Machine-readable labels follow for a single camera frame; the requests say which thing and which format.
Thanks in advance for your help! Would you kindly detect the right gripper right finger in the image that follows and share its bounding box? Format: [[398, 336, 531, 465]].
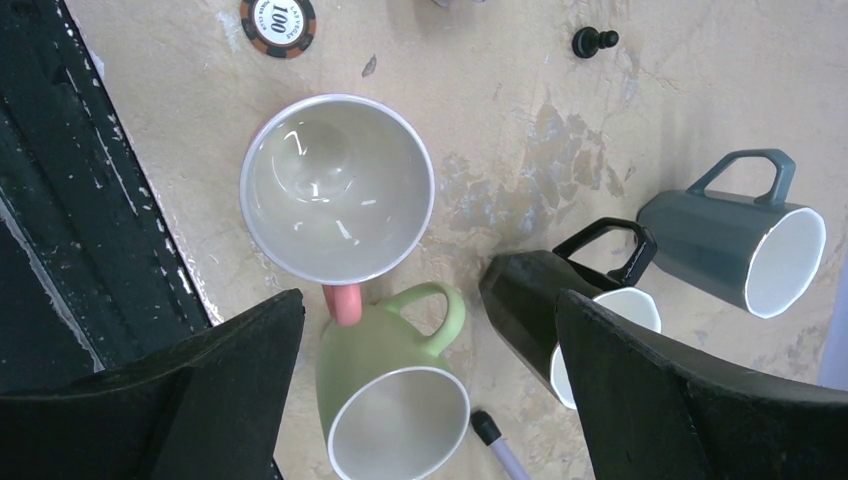
[[555, 290, 847, 479]]

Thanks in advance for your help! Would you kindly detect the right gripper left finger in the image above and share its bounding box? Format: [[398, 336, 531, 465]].
[[1, 289, 306, 479]]

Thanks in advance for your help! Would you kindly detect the black mug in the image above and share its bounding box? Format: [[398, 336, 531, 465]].
[[478, 216, 664, 411]]

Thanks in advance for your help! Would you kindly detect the light green mug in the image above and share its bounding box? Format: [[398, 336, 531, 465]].
[[315, 281, 470, 479]]

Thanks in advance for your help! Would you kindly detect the grey mug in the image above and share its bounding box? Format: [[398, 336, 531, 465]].
[[637, 148, 827, 319]]

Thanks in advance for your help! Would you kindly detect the pink mug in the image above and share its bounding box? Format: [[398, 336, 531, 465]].
[[239, 93, 435, 326]]

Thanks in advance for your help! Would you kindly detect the black base bar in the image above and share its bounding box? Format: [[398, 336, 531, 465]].
[[1, 1, 211, 392]]

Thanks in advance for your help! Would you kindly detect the black knob near tube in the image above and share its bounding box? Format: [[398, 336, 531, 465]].
[[571, 27, 619, 59]]

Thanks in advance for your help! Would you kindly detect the right round token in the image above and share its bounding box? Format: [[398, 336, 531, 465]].
[[240, 0, 317, 59]]

